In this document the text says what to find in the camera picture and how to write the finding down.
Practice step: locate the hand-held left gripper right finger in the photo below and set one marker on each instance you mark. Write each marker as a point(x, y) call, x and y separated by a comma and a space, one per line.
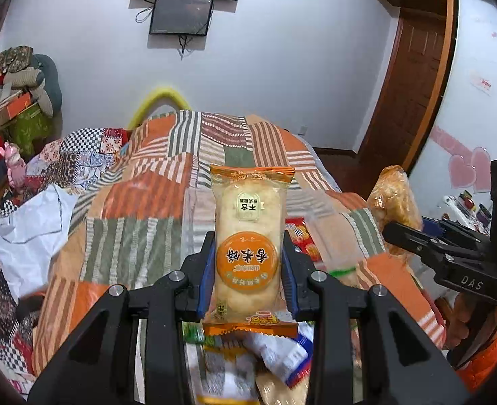
point(288, 280)

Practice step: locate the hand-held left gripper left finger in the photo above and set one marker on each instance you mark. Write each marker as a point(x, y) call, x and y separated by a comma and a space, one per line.
point(206, 280)

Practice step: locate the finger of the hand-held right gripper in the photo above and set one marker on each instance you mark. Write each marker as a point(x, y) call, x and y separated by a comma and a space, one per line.
point(436, 224)
point(417, 242)

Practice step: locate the clear bag of golden pastries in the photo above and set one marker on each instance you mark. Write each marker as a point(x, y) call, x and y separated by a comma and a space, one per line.
point(394, 202)

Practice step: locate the clear plastic container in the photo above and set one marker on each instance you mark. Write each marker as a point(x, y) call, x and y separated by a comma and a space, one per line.
point(341, 244)

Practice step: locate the orange rice cracker packet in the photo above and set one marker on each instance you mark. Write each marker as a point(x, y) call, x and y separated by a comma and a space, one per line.
point(246, 228)

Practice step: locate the person's right hand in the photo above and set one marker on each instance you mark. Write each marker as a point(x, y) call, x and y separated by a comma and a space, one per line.
point(456, 322)

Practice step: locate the group of small jars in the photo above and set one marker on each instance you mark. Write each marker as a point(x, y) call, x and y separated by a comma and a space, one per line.
point(467, 202)

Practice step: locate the red snack packet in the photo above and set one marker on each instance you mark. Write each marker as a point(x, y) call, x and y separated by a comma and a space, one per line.
point(303, 240)

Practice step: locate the green snack packet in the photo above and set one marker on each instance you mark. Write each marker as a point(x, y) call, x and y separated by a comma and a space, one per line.
point(193, 333)

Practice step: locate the green-edged clear snack packet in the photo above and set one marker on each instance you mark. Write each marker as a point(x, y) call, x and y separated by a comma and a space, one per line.
point(343, 277)

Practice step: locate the pink heart stickers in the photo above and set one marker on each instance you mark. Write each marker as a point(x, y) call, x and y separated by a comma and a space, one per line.
point(467, 171)

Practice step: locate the white and blue snack packet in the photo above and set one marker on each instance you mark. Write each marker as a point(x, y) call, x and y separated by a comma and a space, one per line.
point(282, 354)

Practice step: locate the white and yellow snack packet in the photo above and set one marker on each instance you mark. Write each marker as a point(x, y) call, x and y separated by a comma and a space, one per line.
point(223, 373)

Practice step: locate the striped patchwork blanket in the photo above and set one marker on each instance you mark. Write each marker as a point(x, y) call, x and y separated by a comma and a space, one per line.
point(147, 202)

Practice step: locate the brown wooden door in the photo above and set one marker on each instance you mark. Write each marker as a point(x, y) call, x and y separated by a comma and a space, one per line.
point(413, 84)

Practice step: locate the white and red paper note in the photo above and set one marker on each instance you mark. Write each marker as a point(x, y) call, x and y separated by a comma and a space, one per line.
point(481, 82)

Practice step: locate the checkered patchwork quilt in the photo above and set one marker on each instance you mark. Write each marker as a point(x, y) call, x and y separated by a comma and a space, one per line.
point(84, 152)

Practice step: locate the white sliding wardrobe door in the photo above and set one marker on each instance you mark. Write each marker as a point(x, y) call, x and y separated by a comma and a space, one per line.
point(476, 42)

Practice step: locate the white cloth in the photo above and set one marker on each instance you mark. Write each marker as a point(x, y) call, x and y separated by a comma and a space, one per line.
point(25, 236)

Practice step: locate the yellow foam tube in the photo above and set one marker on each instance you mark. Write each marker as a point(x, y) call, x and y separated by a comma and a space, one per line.
point(164, 93)

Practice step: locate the pink plush toy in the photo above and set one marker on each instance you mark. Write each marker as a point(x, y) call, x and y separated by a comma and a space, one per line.
point(14, 164)

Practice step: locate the green patterned bag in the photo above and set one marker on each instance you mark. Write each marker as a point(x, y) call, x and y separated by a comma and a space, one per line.
point(29, 130)

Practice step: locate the orange cardboard box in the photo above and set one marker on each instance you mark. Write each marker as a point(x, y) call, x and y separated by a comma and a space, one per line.
point(14, 107)

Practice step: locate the patterned brown cloth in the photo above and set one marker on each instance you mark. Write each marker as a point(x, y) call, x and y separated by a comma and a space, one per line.
point(14, 57)

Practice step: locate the small black wall monitor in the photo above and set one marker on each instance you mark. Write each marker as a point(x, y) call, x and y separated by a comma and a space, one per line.
point(181, 16)

